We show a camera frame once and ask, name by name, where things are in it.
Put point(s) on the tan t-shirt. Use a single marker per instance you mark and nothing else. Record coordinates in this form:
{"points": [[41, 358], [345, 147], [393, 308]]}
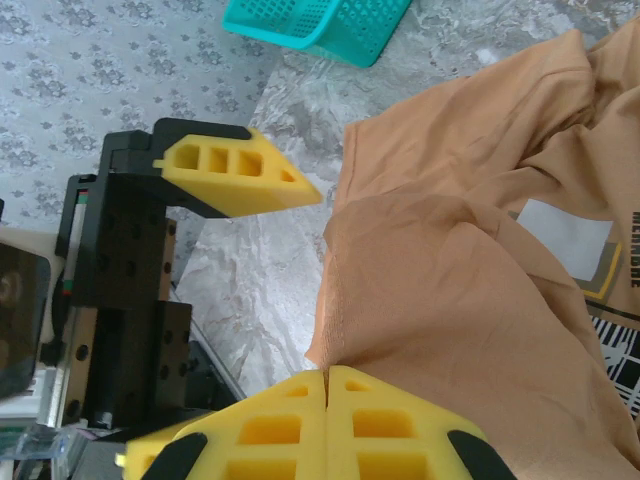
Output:
{"points": [[450, 275]]}

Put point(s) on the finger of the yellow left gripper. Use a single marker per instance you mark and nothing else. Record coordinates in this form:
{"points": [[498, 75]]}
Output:
{"points": [[260, 190], [142, 455]]}

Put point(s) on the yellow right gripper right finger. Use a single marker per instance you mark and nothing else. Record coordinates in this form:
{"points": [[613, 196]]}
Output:
{"points": [[340, 415]]}

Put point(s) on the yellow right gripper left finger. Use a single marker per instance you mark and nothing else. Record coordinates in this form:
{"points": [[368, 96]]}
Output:
{"points": [[310, 415]]}

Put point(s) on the teal plastic basket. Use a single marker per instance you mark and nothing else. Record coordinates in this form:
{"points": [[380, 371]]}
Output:
{"points": [[350, 30]]}

